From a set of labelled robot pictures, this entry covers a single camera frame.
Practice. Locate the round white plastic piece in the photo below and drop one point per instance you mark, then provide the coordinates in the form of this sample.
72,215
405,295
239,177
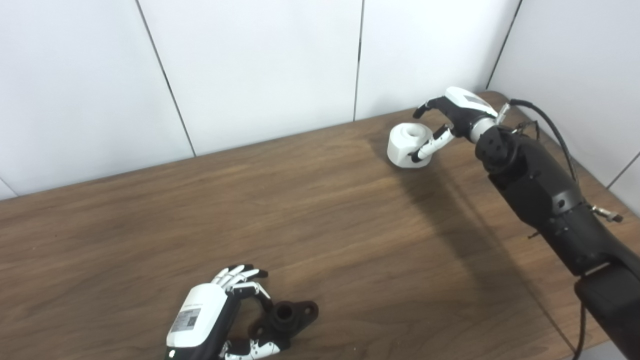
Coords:
400,147

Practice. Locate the black plastic holder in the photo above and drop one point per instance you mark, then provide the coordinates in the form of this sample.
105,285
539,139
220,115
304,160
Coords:
295,317

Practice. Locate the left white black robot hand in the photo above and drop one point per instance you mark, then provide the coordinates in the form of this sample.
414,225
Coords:
200,315

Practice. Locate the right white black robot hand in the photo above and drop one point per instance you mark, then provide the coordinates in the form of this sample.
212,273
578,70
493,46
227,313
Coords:
465,107

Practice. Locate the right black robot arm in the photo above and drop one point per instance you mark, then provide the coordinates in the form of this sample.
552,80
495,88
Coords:
540,185

